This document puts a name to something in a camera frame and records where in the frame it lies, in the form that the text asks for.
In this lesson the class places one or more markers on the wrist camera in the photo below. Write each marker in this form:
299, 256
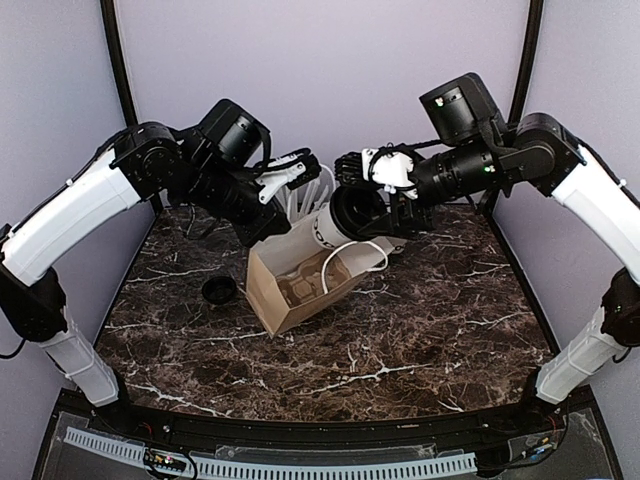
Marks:
292, 170
374, 169

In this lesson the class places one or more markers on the white paper coffee cup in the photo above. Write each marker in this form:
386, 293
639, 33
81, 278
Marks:
325, 231

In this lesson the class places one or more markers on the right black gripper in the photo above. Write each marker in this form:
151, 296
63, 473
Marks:
398, 222

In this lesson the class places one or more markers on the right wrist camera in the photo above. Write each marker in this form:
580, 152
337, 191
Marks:
374, 169

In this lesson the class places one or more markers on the brown paper bag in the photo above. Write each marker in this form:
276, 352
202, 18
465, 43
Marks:
281, 254

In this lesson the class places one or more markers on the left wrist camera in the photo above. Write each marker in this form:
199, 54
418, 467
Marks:
292, 170

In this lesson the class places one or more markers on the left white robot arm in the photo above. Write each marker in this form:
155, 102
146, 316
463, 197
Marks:
207, 165

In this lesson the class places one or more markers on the bundle of wrapped white straws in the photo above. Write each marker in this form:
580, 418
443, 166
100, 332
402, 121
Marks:
310, 198

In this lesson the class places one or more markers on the black plastic cup lid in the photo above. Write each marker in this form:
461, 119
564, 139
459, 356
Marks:
353, 209

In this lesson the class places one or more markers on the right black frame post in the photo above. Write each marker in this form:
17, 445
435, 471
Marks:
529, 49

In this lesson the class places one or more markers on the left black frame post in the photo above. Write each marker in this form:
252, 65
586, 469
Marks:
118, 66

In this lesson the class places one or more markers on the black front rail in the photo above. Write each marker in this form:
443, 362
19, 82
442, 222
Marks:
468, 431

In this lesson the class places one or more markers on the black frame post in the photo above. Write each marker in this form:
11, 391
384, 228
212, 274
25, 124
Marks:
529, 49
118, 66

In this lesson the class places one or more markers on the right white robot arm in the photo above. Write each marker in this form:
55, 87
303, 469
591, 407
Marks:
543, 153

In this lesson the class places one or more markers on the spare black cup lid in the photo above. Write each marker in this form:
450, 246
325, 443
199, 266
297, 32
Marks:
219, 290

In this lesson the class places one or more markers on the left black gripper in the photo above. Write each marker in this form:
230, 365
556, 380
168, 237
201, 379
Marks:
274, 220

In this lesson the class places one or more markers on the cardboard cup carrier tray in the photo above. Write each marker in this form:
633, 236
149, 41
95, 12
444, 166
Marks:
304, 283

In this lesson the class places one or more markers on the white cable duct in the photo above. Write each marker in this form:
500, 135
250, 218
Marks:
261, 463

